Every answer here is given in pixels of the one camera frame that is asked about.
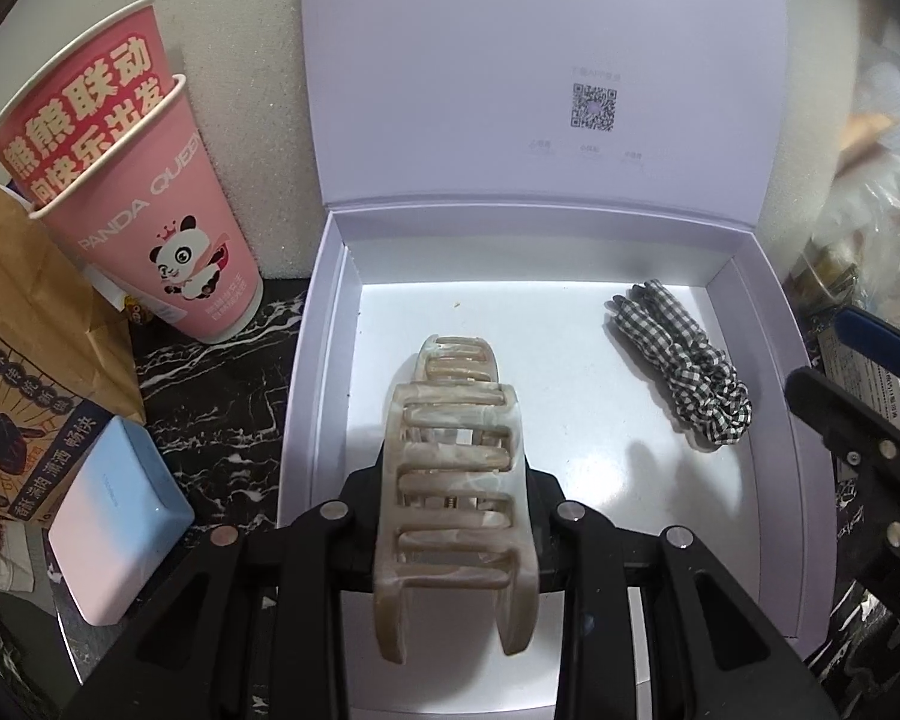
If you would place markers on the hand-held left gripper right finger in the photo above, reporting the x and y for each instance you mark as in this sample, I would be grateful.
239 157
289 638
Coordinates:
547 525

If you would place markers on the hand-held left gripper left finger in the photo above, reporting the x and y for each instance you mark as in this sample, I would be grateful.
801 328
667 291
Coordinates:
360 510

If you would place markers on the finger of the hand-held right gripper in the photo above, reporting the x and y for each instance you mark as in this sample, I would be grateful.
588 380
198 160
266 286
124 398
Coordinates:
877 337
862 435

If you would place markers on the beige marbled hair claw clip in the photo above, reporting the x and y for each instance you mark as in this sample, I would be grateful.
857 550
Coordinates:
450 457

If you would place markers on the lavender gift box with lid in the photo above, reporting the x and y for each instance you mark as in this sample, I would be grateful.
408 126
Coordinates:
532 390

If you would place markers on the white printed label packet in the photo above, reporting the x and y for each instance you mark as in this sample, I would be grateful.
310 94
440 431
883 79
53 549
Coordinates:
862 379

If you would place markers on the black white gingham scrunchie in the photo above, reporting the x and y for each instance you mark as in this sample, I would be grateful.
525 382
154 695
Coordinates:
682 367

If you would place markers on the pink blue gradient small box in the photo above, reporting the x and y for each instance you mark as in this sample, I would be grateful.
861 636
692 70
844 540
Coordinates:
112 517

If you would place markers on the small yellow packet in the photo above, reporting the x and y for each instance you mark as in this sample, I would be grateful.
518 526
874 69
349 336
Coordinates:
136 311

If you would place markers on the pink paper cup panda picture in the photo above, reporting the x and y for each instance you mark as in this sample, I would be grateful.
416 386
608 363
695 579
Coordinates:
165 217

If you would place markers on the brown printed paper bag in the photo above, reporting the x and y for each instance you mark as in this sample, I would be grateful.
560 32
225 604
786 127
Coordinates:
30 315

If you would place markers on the pink paper cup red print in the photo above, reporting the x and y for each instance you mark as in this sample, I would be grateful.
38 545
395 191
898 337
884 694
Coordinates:
75 97

